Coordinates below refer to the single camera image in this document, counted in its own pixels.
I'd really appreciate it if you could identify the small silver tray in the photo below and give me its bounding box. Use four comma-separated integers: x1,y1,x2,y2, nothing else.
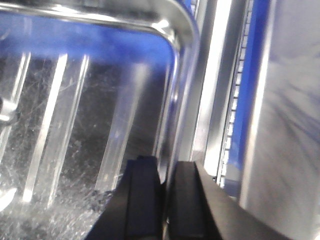
0,0,200,240

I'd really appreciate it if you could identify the roller conveyor track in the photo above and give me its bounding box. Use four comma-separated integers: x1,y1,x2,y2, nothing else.
215,0,253,187

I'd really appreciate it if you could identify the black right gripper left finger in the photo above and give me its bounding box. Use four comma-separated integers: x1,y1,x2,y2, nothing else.
85,156,163,240

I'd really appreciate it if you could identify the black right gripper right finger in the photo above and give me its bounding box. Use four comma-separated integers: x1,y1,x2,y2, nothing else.
168,161,287,240

